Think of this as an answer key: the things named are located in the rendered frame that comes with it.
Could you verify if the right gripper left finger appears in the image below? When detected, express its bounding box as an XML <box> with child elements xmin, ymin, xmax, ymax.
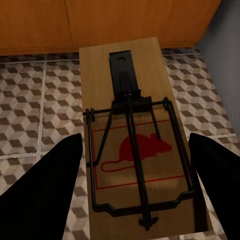
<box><xmin>0</xmin><ymin>133</ymin><xmax>83</xmax><ymax>240</ymax></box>

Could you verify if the mousetrap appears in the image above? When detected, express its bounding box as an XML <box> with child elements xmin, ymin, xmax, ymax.
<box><xmin>79</xmin><ymin>37</ymin><xmax>214</xmax><ymax>240</ymax></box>

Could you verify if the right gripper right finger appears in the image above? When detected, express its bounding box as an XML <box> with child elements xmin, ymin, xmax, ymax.
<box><xmin>188</xmin><ymin>133</ymin><xmax>240</xmax><ymax>240</ymax></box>

